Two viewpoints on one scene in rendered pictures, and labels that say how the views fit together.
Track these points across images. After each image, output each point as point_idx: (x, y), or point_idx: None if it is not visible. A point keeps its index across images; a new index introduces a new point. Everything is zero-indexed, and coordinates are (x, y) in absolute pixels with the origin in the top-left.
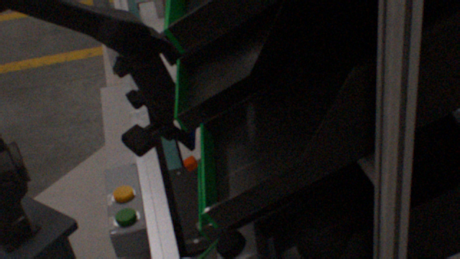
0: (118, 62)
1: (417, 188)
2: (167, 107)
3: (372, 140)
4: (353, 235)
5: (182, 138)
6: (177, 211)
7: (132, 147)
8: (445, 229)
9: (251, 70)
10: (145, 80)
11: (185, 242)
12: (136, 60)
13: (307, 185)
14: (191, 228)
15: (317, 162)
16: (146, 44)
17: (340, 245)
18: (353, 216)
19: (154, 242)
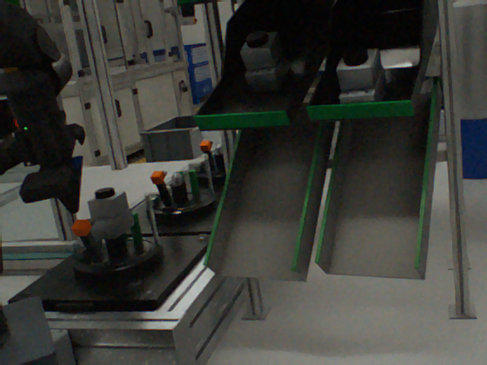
0: (11, 76)
1: (377, 30)
2: (65, 136)
3: None
4: (423, 0)
5: (79, 182)
6: (85, 300)
7: (59, 180)
8: (435, 2)
9: None
10: (45, 96)
11: (140, 299)
12: (30, 73)
13: (330, 46)
14: (126, 294)
15: None
16: (48, 45)
17: (382, 63)
18: None
19: (103, 325)
